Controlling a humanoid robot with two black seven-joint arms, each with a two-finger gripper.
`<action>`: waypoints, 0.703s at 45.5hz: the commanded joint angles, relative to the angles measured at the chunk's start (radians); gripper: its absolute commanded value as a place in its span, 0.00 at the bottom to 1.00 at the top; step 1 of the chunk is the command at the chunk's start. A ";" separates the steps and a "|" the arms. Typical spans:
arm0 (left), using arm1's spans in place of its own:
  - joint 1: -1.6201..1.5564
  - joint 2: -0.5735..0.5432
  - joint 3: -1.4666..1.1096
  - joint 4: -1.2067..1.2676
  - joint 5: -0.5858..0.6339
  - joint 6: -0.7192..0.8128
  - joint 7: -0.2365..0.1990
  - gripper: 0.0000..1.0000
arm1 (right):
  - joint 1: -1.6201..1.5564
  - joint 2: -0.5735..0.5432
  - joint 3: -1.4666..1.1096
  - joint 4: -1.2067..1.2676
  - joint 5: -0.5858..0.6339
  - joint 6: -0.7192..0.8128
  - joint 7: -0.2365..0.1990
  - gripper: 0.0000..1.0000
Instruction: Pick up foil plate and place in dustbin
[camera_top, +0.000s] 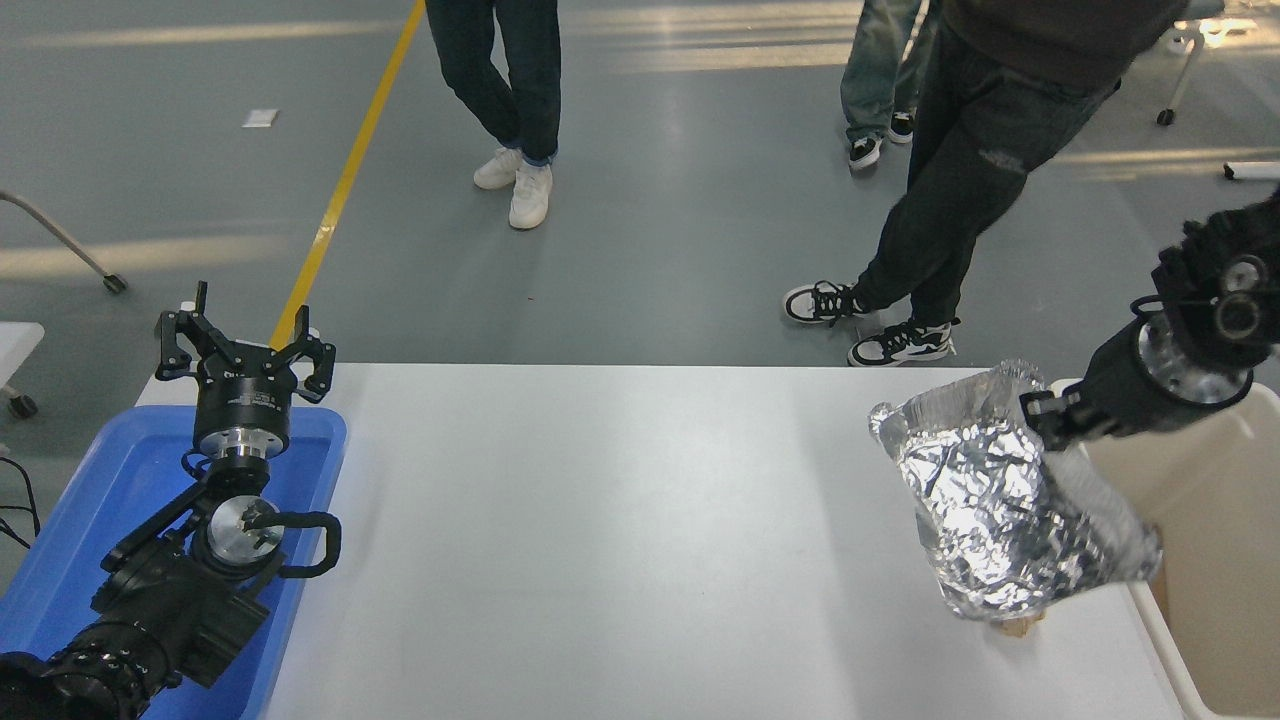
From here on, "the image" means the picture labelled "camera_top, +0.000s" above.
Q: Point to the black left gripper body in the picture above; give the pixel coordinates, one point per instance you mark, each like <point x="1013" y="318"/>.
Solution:
<point x="243" y="398"/>

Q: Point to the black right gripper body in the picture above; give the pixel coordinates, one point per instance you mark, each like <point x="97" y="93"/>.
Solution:
<point x="1130" y="395"/>

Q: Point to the crinkled silver foil tray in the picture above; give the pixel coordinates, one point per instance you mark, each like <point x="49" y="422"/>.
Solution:
<point x="980" y="500"/>

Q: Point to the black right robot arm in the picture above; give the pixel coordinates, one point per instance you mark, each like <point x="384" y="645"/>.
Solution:
<point x="1225" y="290"/>

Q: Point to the large pale plastic bin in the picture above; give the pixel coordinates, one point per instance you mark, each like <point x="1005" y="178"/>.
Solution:
<point x="1220" y="520"/>

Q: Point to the grey chair leg with caster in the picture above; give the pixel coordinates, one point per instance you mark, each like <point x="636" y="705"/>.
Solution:
<point x="60" y="235"/>

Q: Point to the crumpled tan paper ball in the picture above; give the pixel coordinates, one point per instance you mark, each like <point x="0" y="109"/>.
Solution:
<point x="1020" y="625"/>

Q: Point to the blue plastic tray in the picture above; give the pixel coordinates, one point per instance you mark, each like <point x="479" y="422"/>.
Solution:
<point x="70" y="530"/>

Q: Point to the white paper scrap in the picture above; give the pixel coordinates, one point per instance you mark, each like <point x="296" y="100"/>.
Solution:
<point x="260" y="118"/>

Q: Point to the white tube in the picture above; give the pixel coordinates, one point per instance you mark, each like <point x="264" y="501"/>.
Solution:
<point x="1255" y="170"/>

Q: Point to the person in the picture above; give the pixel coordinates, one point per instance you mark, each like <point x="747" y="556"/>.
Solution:
<point x="510" y="80"/>
<point x="880" y="70"/>
<point x="970" y="170"/>

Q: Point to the white chair leg with caster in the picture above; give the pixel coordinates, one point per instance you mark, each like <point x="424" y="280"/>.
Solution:
<point x="1185" y="70"/>

